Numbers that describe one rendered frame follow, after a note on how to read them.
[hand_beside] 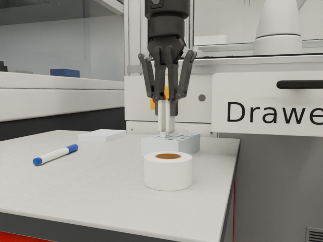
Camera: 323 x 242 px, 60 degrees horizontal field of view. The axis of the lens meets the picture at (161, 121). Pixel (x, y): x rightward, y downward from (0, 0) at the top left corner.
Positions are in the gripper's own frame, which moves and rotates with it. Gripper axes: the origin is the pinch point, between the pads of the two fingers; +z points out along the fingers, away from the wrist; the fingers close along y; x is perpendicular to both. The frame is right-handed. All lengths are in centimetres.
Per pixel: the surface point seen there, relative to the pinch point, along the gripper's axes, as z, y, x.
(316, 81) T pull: -6.8, 27.8, -3.9
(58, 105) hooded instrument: 0, -61, 26
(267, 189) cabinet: 23.0, 17.6, 30.1
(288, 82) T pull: -6.8, 24.0, -4.5
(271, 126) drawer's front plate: 0.7, 21.4, -1.3
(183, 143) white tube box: 5.1, 5.2, -2.4
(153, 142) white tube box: 4.9, -0.3, -5.2
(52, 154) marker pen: 6.9, -16.4, -16.5
